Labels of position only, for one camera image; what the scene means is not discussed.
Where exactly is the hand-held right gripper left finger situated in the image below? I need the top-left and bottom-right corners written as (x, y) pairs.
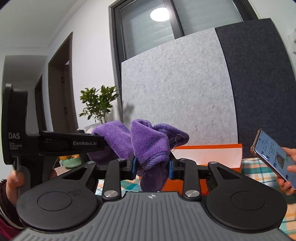
top-left (61, 155), bottom-right (139, 201)

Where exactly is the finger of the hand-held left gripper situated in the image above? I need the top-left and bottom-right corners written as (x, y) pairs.
top-left (38, 130), bottom-right (110, 155)

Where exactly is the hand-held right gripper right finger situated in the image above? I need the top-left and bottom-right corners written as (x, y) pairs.
top-left (168, 158), bottom-right (246, 200)

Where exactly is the purple fluffy towel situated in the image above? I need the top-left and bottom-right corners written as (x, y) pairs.
top-left (88, 119), bottom-right (190, 193)

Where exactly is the orange storage box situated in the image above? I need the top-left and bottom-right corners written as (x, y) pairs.
top-left (161, 143), bottom-right (243, 193)

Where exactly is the person's left forearm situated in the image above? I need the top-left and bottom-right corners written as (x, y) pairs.
top-left (0, 179), bottom-right (25, 235)

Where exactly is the person's left hand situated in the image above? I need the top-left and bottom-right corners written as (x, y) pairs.
top-left (6, 172), bottom-right (25, 194)

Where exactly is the green dish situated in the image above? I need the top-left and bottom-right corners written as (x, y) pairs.
top-left (60, 158), bottom-right (82, 169)

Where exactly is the green potted plant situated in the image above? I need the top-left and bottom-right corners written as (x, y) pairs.
top-left (79, 85), bottom-right (122, 124)

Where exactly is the light grey felt board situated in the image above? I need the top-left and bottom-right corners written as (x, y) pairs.
top-left (121, 27), bottom-right (238, 147)

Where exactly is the plaid tablecloth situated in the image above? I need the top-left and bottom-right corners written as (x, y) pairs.
top-left (95, 157), bottom-right (296, 241)

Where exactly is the dark grey felt board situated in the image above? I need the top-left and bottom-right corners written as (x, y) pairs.
top-left (215, 18), bottom-right (296, 160)

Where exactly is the brown door frame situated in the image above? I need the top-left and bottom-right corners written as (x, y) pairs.
top-left (47, 32), bottom-right (77, 132)

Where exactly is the dark window frame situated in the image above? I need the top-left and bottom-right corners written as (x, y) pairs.
top-left (110, 0), bottom-right (258, 70)

